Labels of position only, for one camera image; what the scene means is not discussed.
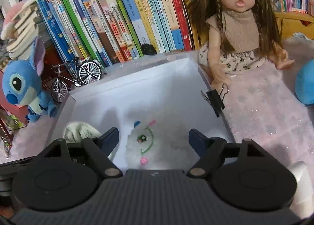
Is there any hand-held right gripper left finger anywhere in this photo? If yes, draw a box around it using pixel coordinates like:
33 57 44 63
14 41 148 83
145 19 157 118
43 127 123 179

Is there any colourful picture book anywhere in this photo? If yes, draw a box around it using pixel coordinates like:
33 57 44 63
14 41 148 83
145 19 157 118
0 108 26 131

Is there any white plush with embroidered face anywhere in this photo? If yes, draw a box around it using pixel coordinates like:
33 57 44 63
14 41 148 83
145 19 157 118
124 120 230 169

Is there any stack of worn flat books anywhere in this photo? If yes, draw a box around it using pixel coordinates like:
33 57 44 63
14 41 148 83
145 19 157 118
6 1 49 58

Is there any pink plush mushroom hat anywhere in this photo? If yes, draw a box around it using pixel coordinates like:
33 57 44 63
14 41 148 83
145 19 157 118
1 0 37 40

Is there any long-haired baby doll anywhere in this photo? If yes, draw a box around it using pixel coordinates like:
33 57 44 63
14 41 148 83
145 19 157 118
188 0 296 90

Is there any small black object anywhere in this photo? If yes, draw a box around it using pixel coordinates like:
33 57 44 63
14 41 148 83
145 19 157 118
141 43 157 56

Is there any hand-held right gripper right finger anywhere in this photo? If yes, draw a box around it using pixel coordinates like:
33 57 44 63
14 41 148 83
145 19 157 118
187 129 268 178

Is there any blue alien plush toy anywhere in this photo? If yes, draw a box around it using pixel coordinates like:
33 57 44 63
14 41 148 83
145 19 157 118
2 36 58 123

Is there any black binder clip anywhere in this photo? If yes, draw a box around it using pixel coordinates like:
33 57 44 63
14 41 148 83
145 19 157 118
201 84 229 117

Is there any miniature metal bicycle model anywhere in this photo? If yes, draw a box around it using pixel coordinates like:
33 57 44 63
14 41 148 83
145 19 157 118
50 57 102 104

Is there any pale green knitted soft toy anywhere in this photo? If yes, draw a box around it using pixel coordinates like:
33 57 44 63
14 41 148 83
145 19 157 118
63 121 114 160

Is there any pink sequined blanket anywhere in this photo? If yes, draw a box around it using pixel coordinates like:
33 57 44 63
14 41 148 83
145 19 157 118
10 37 314 218

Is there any white cardboard box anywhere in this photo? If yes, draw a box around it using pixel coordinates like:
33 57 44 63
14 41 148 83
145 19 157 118
48 52 235 170

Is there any row of upright colourful books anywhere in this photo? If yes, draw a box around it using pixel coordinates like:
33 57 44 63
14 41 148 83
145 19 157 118
38 0 197 68

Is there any bright blue plush toy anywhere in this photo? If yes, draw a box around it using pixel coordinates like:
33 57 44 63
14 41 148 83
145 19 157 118
294 59 314 106

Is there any metal chain lanyard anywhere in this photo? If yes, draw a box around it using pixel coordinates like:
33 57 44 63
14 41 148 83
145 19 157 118
0 117 13 159

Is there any yellow wooden drawer box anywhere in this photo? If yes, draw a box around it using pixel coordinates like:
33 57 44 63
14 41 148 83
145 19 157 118
275 11 314 40

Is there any grey fuzzy toy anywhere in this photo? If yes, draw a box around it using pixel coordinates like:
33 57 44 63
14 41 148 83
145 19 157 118
0 39 10 68

